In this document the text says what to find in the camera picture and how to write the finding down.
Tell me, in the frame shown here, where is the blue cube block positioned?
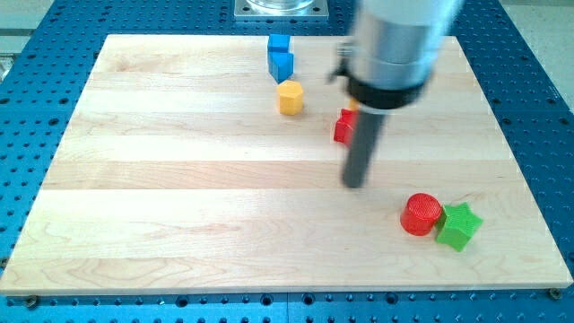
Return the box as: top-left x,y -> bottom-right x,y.
267,34 -> 291,53

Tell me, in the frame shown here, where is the red cylinder block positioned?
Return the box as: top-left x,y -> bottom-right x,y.
400,193 -> 442,236

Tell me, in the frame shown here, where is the wooden board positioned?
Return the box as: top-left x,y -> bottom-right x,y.
1,35 -> 572,296

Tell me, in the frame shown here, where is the yellow hexagon block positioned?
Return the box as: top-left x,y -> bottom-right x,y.
277,80 -> 304,116

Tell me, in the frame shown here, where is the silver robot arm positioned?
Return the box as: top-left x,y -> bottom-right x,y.
331,0 -> 464,188

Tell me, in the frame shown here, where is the yellow heart block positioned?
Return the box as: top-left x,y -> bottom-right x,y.
348,98 -> 360,112

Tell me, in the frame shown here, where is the red star block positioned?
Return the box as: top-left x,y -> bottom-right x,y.
333,109 -> 357,146

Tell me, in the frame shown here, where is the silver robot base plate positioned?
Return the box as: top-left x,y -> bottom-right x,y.
233,0 -> 329,20

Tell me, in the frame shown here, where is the blue pentagon block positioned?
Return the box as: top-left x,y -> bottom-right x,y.
268,52 -> 294,83

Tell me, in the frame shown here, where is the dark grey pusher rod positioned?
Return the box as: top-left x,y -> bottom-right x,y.
342,111 -> 385,188

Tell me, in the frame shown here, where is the green star block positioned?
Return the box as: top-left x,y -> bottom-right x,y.
435,202 -> 483,252

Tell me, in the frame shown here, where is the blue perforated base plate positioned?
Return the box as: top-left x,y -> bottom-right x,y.
1,1 -> 573,322

